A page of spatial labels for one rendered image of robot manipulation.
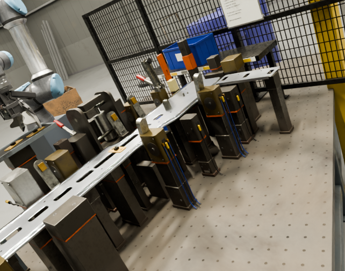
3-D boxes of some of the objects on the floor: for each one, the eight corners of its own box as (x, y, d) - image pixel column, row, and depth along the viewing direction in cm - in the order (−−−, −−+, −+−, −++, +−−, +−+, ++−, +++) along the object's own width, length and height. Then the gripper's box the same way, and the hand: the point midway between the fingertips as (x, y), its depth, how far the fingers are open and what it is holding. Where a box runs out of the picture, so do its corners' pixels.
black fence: (397, 208, 179) (344, -117, 121) (153, 177, 318) (73, 19, 260) (402, 191, 188) (354, -120, 129) (162, 168, 327) (87, 13, 268)
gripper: (-19, 98, 136) (8, 140, 143) (4, 90, 124) (32, 135, 132) (-1, 88, 142) (24, 129, 149) (22, 80, 130) (48, 125, 138)
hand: (33, 128), depth 142 cm, fingers open, 13 cm apart
